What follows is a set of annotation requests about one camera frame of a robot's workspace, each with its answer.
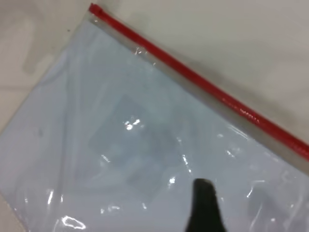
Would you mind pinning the red zipper slider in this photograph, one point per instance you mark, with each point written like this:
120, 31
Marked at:
95, 8

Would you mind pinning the clear plastic zip bag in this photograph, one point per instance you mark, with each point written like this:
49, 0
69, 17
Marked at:
120, 145

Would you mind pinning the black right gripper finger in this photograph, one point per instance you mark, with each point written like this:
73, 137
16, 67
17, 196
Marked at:
204, 207

